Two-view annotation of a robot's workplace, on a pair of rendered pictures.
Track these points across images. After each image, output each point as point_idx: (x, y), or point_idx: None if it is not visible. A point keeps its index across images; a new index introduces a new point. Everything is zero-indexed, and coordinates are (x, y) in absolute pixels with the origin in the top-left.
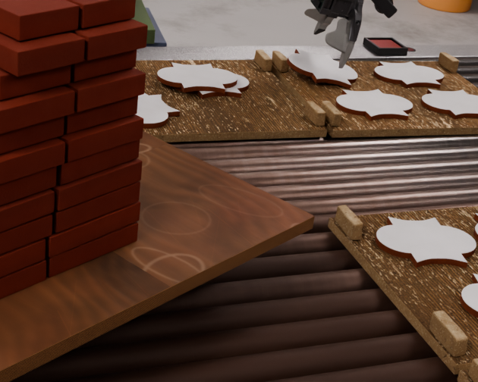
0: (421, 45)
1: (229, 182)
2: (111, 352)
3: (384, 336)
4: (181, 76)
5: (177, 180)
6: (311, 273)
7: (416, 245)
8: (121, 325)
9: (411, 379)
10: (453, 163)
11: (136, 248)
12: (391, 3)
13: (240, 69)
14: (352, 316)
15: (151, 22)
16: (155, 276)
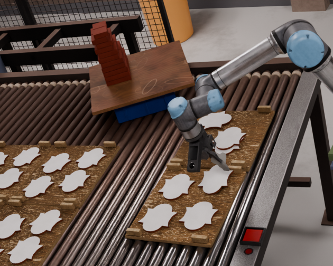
0: (252, 263)
1: (116, 103)
2: None
3: (76, 142)
4: (229, 132)
5: (125, 95)
6: None
7: (90, 154)
8: None
9: None
10: (126, 197)
11: (104, 86)
12: (187, 164)
13: (239, 158)
14: (86, 139)
15: None
16: (94, 87)
